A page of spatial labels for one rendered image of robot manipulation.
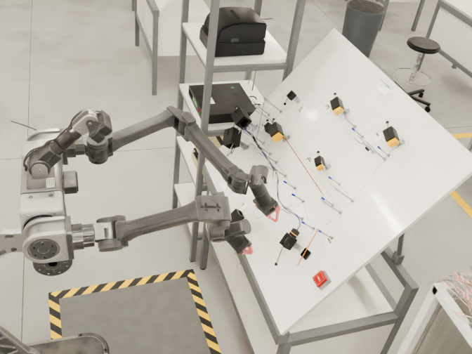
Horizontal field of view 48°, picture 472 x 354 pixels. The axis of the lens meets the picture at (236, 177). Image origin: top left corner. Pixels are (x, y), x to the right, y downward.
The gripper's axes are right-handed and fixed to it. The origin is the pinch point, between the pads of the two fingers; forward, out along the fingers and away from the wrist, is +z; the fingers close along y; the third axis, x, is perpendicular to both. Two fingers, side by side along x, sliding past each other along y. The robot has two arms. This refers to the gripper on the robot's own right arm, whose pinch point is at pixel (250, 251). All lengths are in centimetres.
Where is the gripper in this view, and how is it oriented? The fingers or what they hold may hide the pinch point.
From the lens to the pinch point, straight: 218.2
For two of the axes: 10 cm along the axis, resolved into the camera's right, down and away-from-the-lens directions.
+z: 5.6, 5.3, 6.3
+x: -6.8, 7.3, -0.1
